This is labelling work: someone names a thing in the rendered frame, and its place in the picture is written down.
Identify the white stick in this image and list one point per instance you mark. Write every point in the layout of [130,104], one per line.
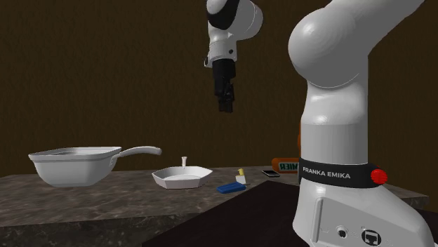
[184,161]

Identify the white angular bowl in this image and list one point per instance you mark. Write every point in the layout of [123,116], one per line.
[181,177]

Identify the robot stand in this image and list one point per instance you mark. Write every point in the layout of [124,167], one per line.
[236,219]

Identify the orange box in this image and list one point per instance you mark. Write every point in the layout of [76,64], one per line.
[286,165]

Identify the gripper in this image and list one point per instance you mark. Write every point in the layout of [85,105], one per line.
[223,71]

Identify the black phone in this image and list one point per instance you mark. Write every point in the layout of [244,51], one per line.
[271,173]

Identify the white and yellow small bottle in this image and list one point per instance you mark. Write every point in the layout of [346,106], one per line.
[241,177]

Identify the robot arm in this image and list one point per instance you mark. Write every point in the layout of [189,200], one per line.
[333,113]

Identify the blue flat block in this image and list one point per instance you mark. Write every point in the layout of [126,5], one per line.
[231,187]

